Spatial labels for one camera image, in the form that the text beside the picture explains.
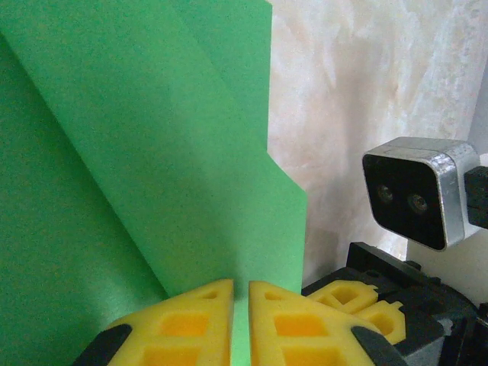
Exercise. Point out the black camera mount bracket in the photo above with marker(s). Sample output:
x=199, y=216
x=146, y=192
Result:
x=478, y=198

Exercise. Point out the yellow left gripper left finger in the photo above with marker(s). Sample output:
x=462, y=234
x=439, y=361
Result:
x=183, y=328

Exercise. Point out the green paper sheet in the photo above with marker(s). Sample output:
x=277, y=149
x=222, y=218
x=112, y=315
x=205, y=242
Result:
x=133, y=152

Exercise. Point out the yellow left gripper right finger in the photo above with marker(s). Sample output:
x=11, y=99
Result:
x=297, y=331

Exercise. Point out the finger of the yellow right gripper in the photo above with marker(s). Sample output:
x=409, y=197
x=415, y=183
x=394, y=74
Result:
x=343, y=299
x=385, y=318

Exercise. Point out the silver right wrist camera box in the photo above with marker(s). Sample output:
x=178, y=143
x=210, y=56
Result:
x=411, y=198

